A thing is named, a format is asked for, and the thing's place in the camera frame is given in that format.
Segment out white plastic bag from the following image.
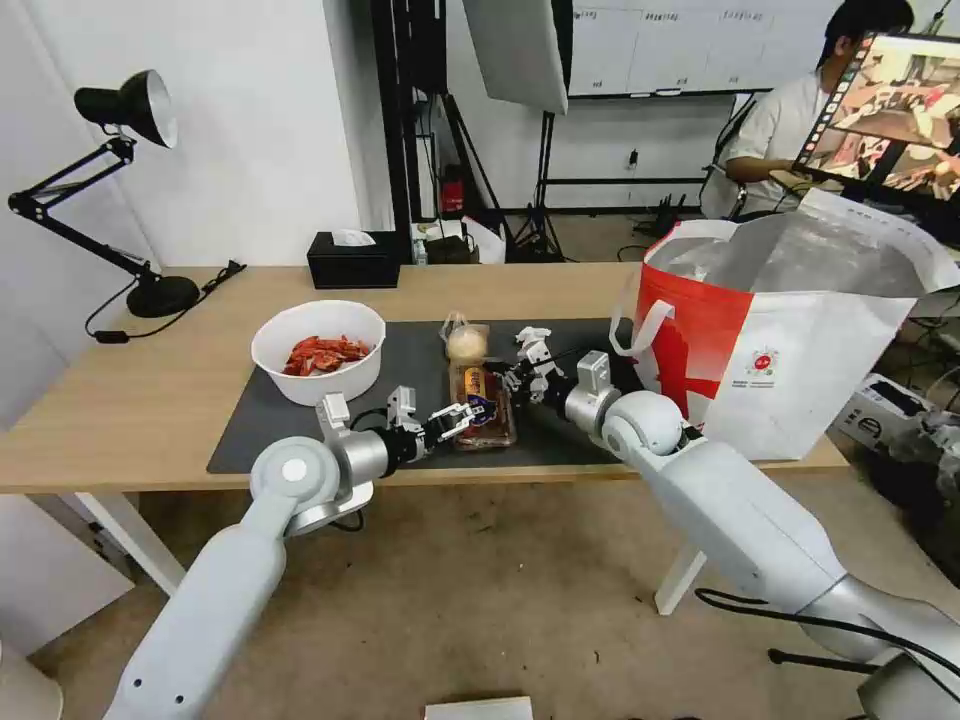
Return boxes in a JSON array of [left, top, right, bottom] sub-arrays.
[[460, 215, 508, 265]]

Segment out red and white takeout bag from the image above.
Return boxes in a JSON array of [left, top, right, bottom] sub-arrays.
[[608, 187, 960, 463]]

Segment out clear plastic snack package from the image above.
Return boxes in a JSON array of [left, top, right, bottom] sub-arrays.
[[448, 359, 523, 453]]

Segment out plastic-wrapped pale bun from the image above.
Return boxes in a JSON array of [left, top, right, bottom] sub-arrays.
[[439, 311, 493, 363]]

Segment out white round bowl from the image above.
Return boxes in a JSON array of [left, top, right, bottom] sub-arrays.
[[250, 299, 388, 408]]

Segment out black table mat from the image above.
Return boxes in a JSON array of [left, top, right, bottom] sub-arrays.
[[206, 318, 648, 475]]

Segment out red food scraps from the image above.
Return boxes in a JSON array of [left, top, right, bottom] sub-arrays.
[[283, 333, 374, 378]]

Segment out black tripod light stand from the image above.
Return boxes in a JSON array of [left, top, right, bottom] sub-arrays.
[[508, 110, 570, 264]]

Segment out black tissue box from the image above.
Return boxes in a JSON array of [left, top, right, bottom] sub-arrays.
[[305, 230, 403, 291]]

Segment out red canister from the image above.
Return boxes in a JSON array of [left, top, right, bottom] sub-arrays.
[[440, 163, 471, 216]]

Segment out black router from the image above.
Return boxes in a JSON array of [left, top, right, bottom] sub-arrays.
[[632, 193, 688, 235]]

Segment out white table leg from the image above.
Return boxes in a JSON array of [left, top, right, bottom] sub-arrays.
[[73, 491, 189, 598], [653, 548, 711, 618]]

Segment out white robot front shell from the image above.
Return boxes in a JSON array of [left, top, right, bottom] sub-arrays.
[[423, 697, 535, 720]]

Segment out black metal rack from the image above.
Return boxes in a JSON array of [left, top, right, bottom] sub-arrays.
[[370, 0, 453, 235]]

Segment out black desk lamp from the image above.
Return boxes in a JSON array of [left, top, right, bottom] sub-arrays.
[[7, 68, 201, 320]]

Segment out white softbox light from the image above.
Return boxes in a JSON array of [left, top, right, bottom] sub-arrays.
[[460, 0, 574, 116]]

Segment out white printed carton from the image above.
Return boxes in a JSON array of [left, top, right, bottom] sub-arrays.
[[823, 371, 948, 456]]

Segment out person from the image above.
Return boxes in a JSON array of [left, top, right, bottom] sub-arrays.
[[721, 0, 918, 220]]

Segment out white whiteboard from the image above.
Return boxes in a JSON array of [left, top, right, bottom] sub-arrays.
[[567, 0, 850, 99]]

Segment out white cabinet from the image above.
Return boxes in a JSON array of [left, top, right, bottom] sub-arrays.
[[0, 493, 138, 655]]

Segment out computer monitor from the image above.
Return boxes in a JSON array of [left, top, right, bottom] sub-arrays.
[[788, 28, 960, 205]]

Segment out white rounded bin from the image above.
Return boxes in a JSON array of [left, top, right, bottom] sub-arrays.
[[0, 637, 66, 720]]

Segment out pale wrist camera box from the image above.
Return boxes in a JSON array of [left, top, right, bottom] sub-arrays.
[[383, 385, 418, 435], [514, 325, 558, 376]]

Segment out black lamp cable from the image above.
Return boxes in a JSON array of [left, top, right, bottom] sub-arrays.
[[83, 258, 249, 346]]

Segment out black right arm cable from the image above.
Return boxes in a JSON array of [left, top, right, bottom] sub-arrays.
[[695, 587, 890, 664]]

